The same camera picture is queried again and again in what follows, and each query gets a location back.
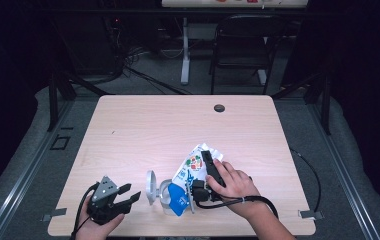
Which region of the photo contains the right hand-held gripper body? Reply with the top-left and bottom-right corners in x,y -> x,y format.
190,178 -> 225,205

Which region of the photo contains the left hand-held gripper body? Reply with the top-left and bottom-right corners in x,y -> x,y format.
87,175 -> 132,226

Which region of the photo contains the white and blue bag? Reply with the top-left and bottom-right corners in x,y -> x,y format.
167,142 -> 225,218

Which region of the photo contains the person's left hand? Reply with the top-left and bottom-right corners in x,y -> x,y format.
74,203 -> 126,240

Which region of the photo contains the person's right hand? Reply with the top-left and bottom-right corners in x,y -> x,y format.
205,159 -> 265,219

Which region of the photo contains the black metal stand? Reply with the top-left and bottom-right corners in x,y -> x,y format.
46,71 -> 114,133
271,71 -> 333,136

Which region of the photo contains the white-legged desk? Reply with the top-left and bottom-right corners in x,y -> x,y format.
161,0 -> 309,86

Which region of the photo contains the black folding chair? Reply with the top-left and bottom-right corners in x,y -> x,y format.
209,13 -> 289,95

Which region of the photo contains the dark equipment cabinet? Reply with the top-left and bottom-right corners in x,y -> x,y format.
52,13 -> 124,76

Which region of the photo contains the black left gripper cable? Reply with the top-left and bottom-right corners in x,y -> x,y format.
72,182 -> 100,240

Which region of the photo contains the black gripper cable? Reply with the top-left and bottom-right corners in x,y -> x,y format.
193,194 -> 280,220
72,182 -> 100,240

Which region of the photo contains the grey metal bracket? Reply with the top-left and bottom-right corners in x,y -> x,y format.
41,207 -> 68,223
298,209 -> 325,221

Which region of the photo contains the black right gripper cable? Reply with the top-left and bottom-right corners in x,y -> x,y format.
193,194 -> 280,220

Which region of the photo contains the aluminium floor rail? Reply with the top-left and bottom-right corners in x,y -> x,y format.
0,99 -> 76,240
306,101 -> 380,240

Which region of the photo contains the thin black cable with connector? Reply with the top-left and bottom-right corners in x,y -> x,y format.
289,147 -> 322,213

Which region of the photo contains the black floor cable bundle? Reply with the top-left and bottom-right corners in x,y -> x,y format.
123,64 -> 192,96

